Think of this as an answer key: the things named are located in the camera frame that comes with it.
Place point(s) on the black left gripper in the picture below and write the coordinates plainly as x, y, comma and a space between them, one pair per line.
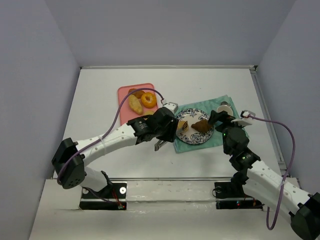
169, 130

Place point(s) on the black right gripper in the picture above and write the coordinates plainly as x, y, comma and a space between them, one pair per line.
217, 117

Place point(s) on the round yellow bun front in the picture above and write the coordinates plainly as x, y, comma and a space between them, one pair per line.
182, 127

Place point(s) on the round yellow bun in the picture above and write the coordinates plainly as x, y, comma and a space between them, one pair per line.
148, 113
182, 127

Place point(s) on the brown croissant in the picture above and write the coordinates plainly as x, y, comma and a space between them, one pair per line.
202, 126

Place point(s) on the metal tongs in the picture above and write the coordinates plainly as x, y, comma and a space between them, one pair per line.
159, 144

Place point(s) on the round yellow bun back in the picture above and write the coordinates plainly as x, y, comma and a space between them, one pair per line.
148, 113

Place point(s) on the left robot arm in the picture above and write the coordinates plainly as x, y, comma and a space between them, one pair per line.
72, 158

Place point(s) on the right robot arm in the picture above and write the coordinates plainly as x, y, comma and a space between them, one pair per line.
300, 208

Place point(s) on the oval long bread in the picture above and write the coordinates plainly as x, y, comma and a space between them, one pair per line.
135, 104

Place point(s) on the dark brown bread roll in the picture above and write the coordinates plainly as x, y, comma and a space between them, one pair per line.
137, 93

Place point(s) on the white cup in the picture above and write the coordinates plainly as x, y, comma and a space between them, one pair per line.
225, 108

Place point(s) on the orange glazed donut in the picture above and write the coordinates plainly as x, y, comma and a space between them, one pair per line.
149, 100

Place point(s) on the green cloth mat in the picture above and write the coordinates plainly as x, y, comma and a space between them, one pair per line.
206, 106

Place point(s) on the blue floral plate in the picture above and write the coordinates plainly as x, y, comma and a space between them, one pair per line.
193, 137

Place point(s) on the pink tray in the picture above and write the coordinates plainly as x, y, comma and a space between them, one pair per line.
126, 113

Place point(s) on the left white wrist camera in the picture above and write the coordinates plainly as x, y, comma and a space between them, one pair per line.
173, 107

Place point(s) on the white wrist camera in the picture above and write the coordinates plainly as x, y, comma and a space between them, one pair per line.
246, 118
173, 107

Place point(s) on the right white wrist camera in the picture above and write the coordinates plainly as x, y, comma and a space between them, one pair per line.
246, 118

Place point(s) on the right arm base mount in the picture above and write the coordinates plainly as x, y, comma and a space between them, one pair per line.
230, 195

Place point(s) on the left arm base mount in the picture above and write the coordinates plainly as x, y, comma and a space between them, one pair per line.
112, 198

